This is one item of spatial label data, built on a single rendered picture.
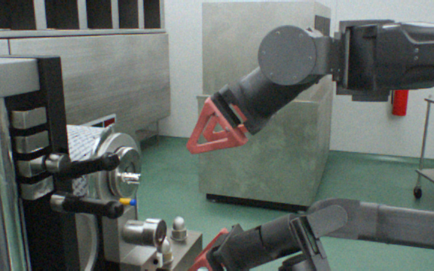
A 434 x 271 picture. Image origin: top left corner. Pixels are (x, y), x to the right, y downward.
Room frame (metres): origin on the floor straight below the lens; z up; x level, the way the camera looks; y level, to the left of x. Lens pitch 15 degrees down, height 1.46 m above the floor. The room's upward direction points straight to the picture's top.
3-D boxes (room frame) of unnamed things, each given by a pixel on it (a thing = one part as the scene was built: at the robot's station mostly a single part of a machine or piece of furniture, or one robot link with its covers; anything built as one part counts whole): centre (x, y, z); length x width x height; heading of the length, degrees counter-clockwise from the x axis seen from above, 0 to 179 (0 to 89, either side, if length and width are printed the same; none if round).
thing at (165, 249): (0.73, 0.10, 1.05); 0.04 x 0.04 x 0.04
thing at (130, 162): (0.61, 0.14, 1.25); 0.07 x 0.02 x 0.07; 161
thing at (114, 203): (0.29, 0.09, 1.33); 0.05 x 0.01 x 0.01; 71
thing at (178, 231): (0.83, 0.08, 1.05); 0.04 x 0.04 x 0.04
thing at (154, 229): (0.55, 0.09, 1.18); 0.04 x 0.02 x 0.04; 161
